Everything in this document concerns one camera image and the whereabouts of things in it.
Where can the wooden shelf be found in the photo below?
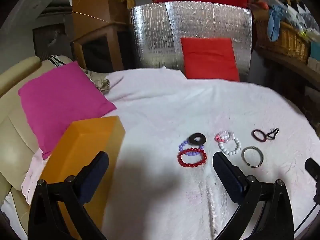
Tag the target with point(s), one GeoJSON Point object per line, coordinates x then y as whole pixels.
{"type": "Point", "coordinates": [295, 65]}

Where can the beige sofa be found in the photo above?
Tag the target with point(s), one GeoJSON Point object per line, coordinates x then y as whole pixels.
{"type": "Point", "coordinates": [12, 135]}

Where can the orange box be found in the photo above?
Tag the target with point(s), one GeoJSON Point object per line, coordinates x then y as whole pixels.
{"type": "Point", "coordinates": [82, 140]}

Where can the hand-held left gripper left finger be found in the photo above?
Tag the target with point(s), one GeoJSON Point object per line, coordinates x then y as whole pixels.
{"type": "Point", "coordinates": [96, 177]}

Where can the silver bangle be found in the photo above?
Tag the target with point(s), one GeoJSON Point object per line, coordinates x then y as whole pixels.
{"type": "Point", "coordinates": [261, 157]}

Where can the black scrunchie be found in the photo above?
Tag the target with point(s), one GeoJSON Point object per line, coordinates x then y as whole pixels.
{"type": "Point", "coordinates": [190, 138]}

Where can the magenta pillow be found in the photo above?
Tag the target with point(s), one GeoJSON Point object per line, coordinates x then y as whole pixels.
{"type": "Point", "coordinates": [62, 100]}

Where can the blue cloth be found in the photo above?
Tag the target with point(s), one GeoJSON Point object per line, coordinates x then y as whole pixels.
{"type": "Point", "coordinates": [273, 22]}

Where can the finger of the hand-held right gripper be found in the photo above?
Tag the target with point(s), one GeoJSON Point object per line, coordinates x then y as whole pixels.
{"type": "Point", "coordinates": [313, 167]}

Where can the silver foil insulation panel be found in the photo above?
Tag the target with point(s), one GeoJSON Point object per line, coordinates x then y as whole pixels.
{"type": "Point", "coordinates": [155, 35]}

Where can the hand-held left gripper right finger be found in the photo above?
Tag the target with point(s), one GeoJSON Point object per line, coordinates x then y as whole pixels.
{"type": "Point", "coordinates": [228, 177]}

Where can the wooden cabinet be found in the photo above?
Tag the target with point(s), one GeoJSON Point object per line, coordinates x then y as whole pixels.
{"type": "Point", "coordinates": [92, 2]}

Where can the white terry blanket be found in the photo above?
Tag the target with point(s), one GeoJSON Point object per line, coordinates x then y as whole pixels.
{"type": "Point", "coordinates": [175, 105]}

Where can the dark woven chest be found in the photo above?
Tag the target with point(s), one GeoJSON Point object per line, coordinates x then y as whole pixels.
{"type": "Point", "coordinates": [52, 42]}

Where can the patterned crumpled cloth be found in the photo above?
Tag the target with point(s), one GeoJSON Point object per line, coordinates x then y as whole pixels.
{"type": "Point", "coordinates": [101, 85]}

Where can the small red cushion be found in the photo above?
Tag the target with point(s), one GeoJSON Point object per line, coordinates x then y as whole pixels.
{"type": "Point", "coordinates": [210, 60]}

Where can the wicker basket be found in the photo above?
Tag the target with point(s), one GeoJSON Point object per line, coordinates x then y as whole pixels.
{"type": "Point", "coordinates": [287, 42]}

